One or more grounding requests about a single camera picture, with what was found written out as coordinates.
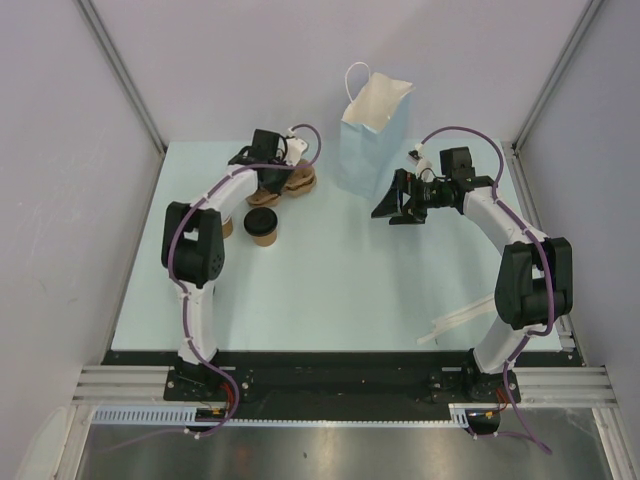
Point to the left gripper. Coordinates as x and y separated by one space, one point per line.
276 188

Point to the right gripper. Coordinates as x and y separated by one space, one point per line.
393 204

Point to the brown cardboard cup carrier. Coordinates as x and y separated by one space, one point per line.
300 181

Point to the black plastic cup lid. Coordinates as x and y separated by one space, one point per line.
260 221

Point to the brown paper coffee cup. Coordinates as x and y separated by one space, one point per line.
265 240

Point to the stack of paper cups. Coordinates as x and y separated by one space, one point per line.
227 227

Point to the light blue paper bag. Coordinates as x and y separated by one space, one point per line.
372 129

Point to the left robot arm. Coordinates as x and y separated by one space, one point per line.
193 251

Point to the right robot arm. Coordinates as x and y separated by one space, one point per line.
534 286

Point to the light blue table mat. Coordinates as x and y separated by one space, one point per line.
334 280

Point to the white wrapped straw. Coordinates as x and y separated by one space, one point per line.
479 307
448 323
470 329

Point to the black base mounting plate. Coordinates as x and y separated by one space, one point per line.
337 386

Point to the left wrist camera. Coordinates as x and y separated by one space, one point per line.
296 147

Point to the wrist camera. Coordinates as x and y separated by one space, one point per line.
423 167
296 147

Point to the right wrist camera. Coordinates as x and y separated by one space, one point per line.
423 167

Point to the white slotted cable duct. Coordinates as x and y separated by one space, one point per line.
194 417

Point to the aluminium frame rail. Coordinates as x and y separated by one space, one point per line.
121 385

